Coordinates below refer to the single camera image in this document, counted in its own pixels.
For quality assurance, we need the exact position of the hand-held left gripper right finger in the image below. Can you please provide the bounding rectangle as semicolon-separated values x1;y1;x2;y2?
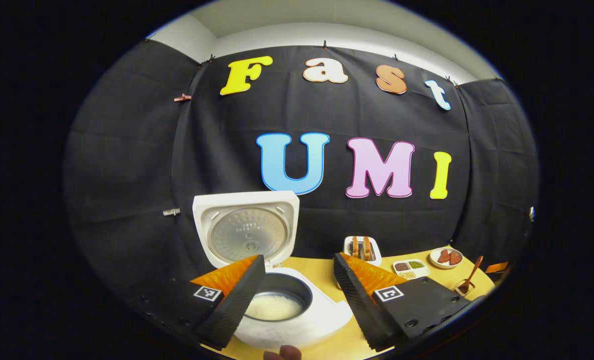
333;252;480;352

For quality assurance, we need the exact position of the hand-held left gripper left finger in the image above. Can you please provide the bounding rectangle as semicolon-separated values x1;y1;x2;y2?
144;254;267;351

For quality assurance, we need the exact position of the brown wooden spoon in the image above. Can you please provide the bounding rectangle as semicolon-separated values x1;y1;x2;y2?
458;255;484;294

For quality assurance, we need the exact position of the white rice cooker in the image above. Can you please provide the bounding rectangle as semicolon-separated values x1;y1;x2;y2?
192;190;354;349

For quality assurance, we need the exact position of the white toaster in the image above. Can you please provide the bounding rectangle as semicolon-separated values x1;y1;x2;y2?
343;235;383;267

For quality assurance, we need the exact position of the white divided bean dish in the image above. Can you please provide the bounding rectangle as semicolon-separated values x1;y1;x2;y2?
392;259;431;280

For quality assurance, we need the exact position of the round white plate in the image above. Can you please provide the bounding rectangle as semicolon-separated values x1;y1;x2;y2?
429;247;464;270

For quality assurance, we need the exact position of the black backdrop cloth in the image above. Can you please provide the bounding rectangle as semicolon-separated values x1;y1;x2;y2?
63;40;540;301

